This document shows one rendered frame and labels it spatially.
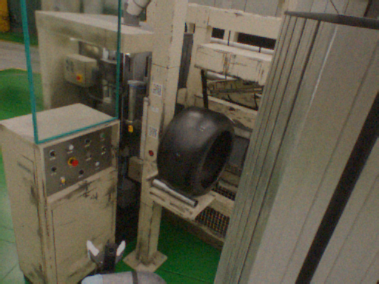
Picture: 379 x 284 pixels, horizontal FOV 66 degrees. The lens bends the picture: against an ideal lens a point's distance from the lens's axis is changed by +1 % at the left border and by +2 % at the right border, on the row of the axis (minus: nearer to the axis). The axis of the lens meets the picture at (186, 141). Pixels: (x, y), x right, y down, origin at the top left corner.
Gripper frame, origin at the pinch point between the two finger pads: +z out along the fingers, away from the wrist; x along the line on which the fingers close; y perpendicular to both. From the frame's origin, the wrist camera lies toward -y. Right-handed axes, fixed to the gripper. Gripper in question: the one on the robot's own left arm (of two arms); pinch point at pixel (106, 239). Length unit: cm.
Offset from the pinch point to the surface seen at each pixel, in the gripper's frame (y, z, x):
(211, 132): -39, 41, 51
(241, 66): -75, 63, 66
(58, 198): 20, 52, -23
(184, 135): -34, 44, 37
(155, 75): -56, 78, 20
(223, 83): -59, 84, 68
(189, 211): 13, 38, 52
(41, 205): 23, 49, -32
